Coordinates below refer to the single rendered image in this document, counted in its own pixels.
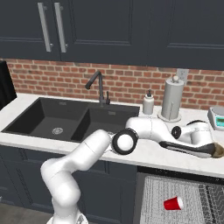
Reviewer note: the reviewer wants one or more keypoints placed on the brown bowl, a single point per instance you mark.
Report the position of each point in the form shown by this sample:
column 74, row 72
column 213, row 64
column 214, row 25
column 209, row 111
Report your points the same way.
column 219, row 151

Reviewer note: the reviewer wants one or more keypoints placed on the black dishwasher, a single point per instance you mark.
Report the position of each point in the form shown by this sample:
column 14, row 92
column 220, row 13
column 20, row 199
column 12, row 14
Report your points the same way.
column 175, row 173

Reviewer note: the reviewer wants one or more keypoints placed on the dark dishwasher rack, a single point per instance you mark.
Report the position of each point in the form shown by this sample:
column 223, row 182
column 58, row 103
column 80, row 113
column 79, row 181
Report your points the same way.
column 214, row 204

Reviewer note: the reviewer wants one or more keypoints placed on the dark wall cupboard door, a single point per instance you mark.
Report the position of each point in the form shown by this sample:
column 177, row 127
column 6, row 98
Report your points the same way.
column 108, row 29
column 189, row 32
column 20, row 23

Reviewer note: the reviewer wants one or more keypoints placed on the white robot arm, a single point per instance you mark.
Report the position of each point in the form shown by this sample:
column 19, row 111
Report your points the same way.
column 87, row 151

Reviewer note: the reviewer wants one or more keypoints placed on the black tap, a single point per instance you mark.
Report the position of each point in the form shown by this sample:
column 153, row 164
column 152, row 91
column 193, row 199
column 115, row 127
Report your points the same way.
column 101, row 87

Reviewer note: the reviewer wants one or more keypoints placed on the small black sink dispenser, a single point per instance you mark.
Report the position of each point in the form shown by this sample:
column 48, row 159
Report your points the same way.
column 107, row 99

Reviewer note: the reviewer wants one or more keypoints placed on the black appliance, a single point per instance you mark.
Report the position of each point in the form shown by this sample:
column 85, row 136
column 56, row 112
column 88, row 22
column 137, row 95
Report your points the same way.
column 5, row 84

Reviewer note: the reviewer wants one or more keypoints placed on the grey dishwasher door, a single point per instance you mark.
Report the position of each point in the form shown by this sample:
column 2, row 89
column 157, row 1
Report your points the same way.
column 157, row 189

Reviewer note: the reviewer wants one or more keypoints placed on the grey wall socket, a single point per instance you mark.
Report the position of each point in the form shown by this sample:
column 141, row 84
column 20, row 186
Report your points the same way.
column 183, row 74

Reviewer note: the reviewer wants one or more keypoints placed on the white soap bottle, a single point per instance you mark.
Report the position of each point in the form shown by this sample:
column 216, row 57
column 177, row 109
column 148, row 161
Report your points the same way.
column 148, row 105

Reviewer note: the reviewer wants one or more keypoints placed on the grey kitchen scale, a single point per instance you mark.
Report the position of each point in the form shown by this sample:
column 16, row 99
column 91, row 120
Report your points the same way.
column 216, row 116

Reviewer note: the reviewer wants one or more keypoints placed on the dark base cupboard door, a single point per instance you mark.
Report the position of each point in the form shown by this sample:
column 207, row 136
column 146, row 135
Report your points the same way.
column 17, row 175
column 110, row 192

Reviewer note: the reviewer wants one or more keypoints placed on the black double sink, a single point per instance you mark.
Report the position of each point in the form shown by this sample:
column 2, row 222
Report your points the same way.
column 43, row 116

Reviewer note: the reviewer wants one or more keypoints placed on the red cup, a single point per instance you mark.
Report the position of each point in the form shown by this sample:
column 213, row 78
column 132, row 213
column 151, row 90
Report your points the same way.
column 172, row 203

